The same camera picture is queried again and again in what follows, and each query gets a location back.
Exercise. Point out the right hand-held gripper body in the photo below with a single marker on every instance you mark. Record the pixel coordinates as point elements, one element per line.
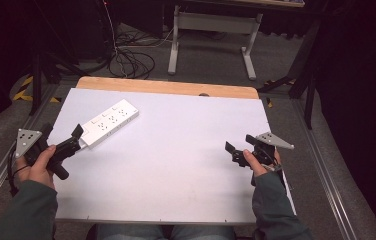
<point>265,151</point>

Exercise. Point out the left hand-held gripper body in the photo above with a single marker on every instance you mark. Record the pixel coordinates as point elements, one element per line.
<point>66,148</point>

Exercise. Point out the white power strip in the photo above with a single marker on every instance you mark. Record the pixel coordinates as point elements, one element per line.
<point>111,121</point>

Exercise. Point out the person's right hand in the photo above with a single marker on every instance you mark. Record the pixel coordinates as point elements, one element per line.
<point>257,168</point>

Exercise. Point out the person's left hand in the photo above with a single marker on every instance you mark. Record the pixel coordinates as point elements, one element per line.
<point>37,171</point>

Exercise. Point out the yellow black hazard tape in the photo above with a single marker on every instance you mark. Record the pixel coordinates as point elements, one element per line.
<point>22,96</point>
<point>269,102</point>

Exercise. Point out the black tripod stand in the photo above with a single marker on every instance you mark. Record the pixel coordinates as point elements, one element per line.
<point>36,86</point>

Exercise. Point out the black metal stand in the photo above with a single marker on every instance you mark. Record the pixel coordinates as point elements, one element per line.
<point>309,100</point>

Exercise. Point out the white work board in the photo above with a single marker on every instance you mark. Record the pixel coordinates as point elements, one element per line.
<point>162,160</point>

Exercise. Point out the person's legs in jeans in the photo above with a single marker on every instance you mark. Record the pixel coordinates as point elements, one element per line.
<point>162,232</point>

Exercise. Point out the white metal stand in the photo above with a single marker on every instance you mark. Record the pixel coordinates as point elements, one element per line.
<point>209,21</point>

